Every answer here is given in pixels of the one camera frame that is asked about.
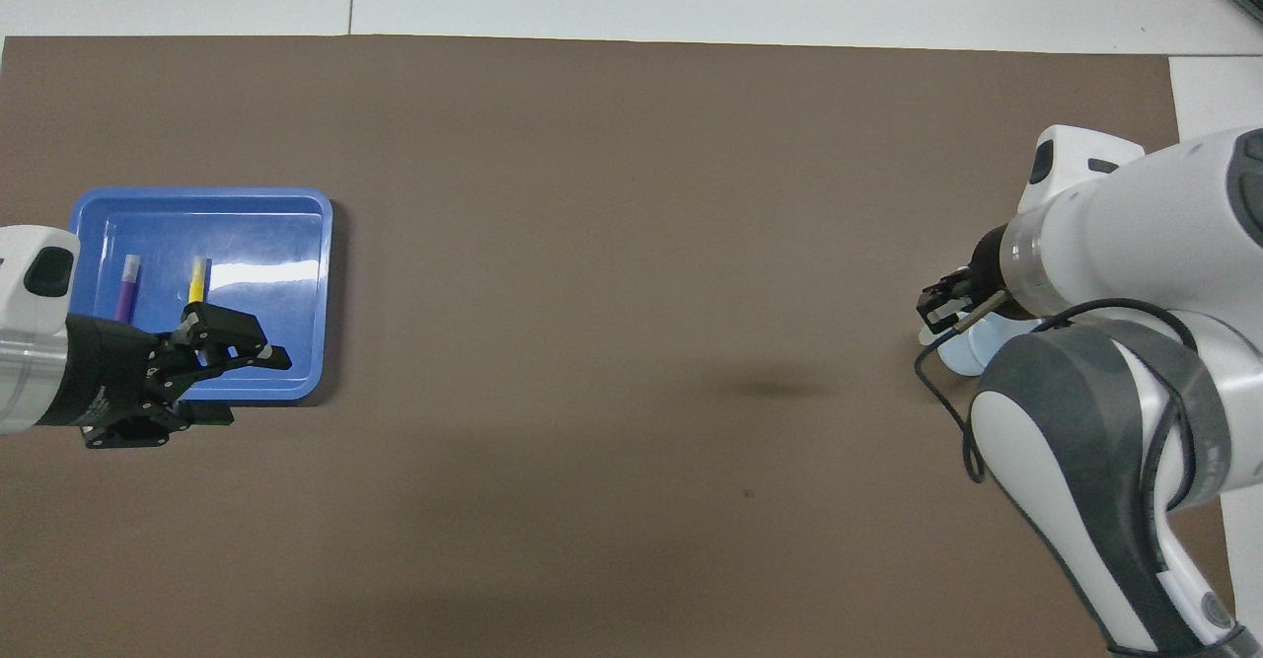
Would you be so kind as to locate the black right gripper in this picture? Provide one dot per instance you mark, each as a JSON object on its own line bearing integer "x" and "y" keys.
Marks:
{"x": 987, "y": 268}

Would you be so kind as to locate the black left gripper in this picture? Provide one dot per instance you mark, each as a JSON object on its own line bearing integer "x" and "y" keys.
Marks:
{"x": 109, "y": 372}

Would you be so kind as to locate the yellow pen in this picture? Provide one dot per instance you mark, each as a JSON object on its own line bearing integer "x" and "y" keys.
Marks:
{"x": 198, "y": 283}

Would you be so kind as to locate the purple pen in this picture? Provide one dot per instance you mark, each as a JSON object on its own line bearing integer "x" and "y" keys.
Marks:
{"x": 127, "y": 293}

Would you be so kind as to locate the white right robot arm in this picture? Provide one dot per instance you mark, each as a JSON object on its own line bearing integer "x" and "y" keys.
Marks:
{"x": 1135, "y": 224}

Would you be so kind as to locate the pale blue mesh cup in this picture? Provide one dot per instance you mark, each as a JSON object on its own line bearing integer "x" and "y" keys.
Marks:
{"x": 972, "y": 352}

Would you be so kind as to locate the blue plastic tray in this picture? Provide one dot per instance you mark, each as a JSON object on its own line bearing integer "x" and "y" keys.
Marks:
{"x": 266, "y": 234}

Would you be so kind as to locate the brown table mat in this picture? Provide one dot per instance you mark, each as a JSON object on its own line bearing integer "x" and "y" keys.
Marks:
{"x": 631, "y": 500}

